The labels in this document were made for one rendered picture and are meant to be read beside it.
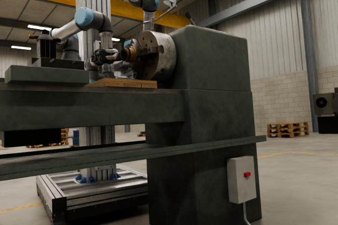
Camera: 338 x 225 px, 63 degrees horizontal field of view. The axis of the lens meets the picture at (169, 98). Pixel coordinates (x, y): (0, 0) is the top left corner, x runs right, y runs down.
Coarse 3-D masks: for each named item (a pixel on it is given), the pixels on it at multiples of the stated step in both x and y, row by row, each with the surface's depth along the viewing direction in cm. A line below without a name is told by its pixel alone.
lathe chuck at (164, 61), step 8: (144, 32) 166; (152, 32) 160; (144, 40) 166; (152, 40) 159; (160, 40) 157; (168, 40) 162; (168, 48) 158; (152, 56) 159; (160, 56) 154; (168, 56) 158; (144, 64) 166; (152, 64) 159; (160, 64) 156; (168, 64) 159; (144, 72) 165; (152, 72) 159; (152, 80) 163; (160, 80) 166
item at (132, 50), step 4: (124, 48) 156; (128, 48) 158; (132, 48) 159; (120, 52) 159; (124, 52) 161; (128, 52) 155; (132, 52) 157; (120, 56) 159; (124, 56) 162; (128, 56) 156; (132, 56) 157; (124, 60) 157; (128, 60) 158; (132, 60) 158; (136, 60) 162
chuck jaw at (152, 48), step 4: (144, 48) 156; (148, 48) 155; (152, 48) 154; (156, 48) 156; (160, 48) 156; (136, 52) 158; (140, 52) 158; (144, 52) 156; (148, 52) 155; (152, 52) 154; (156, 52) 155; (136, 56) 158; (140, 56) 158; (144, 56) 159; (148, 56) 160
